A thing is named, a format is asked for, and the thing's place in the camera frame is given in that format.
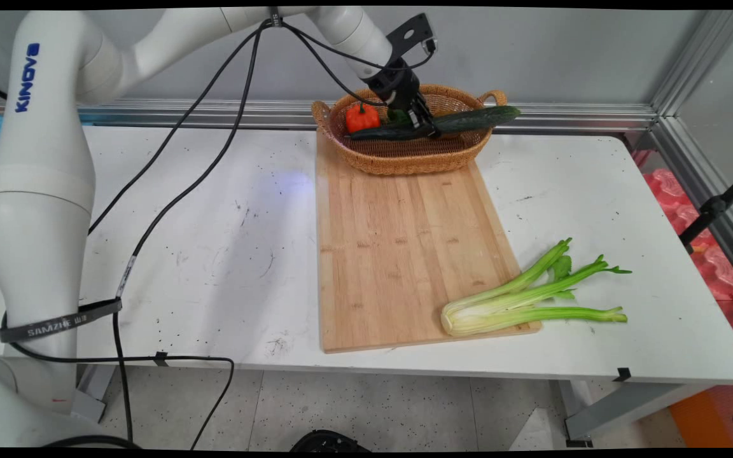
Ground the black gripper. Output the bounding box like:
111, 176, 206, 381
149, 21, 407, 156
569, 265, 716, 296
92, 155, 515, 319
366, 60, 442, 138

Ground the dark green cucumber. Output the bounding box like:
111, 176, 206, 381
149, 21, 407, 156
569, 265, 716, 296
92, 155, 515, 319
343, 106, 522, 142

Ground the bamboo cutting board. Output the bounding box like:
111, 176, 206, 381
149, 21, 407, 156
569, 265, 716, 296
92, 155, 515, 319
316, 130, 543, 354

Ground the green celery bunch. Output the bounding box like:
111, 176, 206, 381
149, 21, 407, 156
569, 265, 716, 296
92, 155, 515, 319
441, 238, 632, 338

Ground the black tripod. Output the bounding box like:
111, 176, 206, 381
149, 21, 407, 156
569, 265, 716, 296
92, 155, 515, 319
678, 164, 733, 255

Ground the pink bubble wrap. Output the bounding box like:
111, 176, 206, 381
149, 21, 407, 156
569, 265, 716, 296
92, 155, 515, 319
634, 149, 733, 357

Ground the black round floor object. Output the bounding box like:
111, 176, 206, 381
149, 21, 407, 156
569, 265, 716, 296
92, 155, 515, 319
290, 430, 371, 452

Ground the grey table leg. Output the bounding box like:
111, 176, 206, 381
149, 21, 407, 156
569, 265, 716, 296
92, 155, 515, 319
73, 364, 116, 424
561, 380, 717, 447

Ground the orange floor object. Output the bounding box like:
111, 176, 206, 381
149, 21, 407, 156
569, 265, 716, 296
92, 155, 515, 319
669, 387, 733, 449

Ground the woven wicker basket with handles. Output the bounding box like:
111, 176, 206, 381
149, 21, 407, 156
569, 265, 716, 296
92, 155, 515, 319
311, 84, 508, 177

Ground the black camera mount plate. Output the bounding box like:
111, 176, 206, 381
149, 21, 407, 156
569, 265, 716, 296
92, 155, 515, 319
387, 13, 436, 57

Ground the aluminium frame rail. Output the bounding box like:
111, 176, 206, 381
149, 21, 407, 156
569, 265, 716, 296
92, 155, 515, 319
77, 97, 660, 134
650, 116, 733, 295

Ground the thin black cable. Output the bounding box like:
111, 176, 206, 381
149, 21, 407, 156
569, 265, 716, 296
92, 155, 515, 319
1, 19, 437, 450

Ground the aluminium frame post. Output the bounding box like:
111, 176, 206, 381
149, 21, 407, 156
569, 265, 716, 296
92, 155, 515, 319
650, 10, 733, 118

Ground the thick black cable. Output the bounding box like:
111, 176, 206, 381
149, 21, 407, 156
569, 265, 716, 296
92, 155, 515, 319
112, 19, 385, 443

